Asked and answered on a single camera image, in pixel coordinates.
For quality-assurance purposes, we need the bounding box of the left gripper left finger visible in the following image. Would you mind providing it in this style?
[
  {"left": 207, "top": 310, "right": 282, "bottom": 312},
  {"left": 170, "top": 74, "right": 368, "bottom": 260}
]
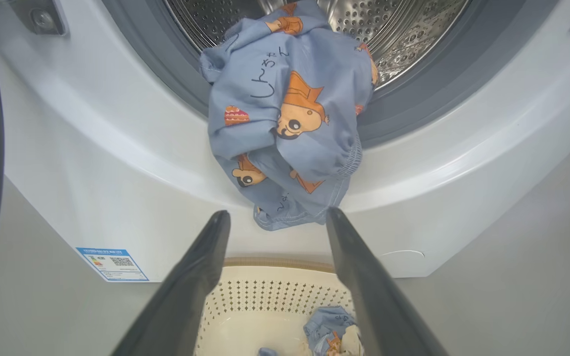
[{"left": 111, "top": 210, "right": 231, "bottom": 356}]

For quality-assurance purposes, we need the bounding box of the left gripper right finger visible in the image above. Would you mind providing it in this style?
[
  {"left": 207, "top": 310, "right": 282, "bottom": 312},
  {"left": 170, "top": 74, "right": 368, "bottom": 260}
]
[{"left": 326, "top": 207, "right": 449, "bottom": 356}]

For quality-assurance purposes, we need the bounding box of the white cloth garment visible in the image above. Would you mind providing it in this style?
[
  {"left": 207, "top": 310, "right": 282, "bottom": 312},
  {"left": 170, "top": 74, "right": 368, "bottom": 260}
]
[{"left": 342, "top": 324, "right": 365, "bottom": 356}]

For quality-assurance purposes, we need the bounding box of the blue cartoon print garment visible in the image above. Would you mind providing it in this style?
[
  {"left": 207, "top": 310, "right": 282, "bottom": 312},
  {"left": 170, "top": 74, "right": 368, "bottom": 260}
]
[
  {"left": 304, "top": 306, "right": 365, "bottom": 356},
  {"left": 200, "top": 0, "right": 380, "bottom": 232}
]

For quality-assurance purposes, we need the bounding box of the cream perforated laundry basket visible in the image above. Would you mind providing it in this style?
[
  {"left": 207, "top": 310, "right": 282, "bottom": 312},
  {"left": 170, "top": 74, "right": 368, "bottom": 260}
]
[{"left": 193, "top": 257, "right": 365, "bottom": 356}]

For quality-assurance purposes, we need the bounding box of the white front-load washing machine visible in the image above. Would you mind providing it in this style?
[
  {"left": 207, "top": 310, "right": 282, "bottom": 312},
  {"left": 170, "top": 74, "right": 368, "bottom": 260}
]
[{"left": 0, "top": 0, "right": 570, "bottom": 282}]

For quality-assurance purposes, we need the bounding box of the grey rubber door gasket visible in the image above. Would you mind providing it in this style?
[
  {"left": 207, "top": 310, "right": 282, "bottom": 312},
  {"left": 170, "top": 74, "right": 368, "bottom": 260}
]
[{"left": 102, "top": 0, "right": 560, "bottom": 149}]

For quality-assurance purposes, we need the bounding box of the round white filter cover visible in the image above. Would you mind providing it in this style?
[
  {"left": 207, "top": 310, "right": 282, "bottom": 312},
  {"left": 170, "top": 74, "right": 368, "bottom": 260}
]
[{"left": 379, "top": 249, "right": 427, "bottom": 277}]

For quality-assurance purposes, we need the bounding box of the blue energy label sticker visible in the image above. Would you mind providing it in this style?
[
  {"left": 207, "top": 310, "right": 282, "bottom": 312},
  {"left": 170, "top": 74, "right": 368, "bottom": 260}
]
[{"left": 76, "top": 247, "right": 150, "bottom": 282}]

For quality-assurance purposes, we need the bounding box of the perforated steel washer drum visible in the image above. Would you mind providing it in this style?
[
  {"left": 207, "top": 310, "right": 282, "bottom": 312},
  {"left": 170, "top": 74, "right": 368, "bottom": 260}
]
[{"left": 164, "top": 0, "right": 471, "bottom": 89}]

